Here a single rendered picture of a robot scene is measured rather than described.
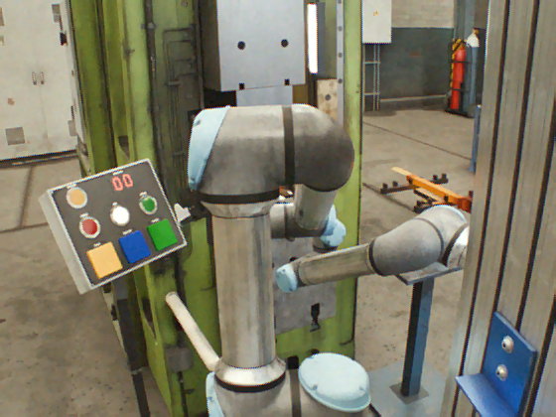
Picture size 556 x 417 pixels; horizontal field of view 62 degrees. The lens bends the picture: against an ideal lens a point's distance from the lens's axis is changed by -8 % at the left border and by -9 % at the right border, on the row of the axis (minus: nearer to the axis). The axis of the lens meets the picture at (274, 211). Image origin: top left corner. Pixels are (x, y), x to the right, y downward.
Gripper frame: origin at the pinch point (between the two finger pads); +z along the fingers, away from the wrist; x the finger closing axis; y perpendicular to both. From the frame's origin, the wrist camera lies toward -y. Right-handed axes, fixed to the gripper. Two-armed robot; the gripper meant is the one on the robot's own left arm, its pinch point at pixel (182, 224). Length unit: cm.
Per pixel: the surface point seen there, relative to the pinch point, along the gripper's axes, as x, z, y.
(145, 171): -3.8, 11.0, 19.0
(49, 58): -227, 425, 275
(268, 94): -45, -9, 27
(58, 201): 25.4, 11.0, 18.8
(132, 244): 10.6, 10.3, 0.8
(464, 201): -79, -40, -31
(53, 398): 14, 134, -45
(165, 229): -1.3, 10.3, 1.0
